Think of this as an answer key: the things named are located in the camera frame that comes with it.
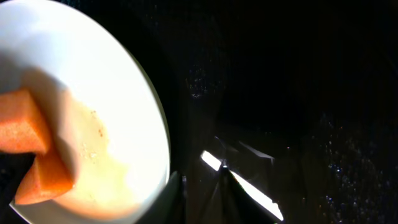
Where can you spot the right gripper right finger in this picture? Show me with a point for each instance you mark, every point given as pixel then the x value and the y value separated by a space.
pixel 228 198

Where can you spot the light blue plate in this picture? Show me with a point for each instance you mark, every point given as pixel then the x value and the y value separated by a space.
pixel 53 48

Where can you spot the round black tray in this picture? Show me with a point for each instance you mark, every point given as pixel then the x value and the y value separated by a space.
pixel 299 98

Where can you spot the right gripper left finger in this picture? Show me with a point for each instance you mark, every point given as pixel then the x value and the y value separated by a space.
pixel 170 206

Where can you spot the orange green sponge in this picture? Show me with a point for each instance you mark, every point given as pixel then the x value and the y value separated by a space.
pixel 24 129

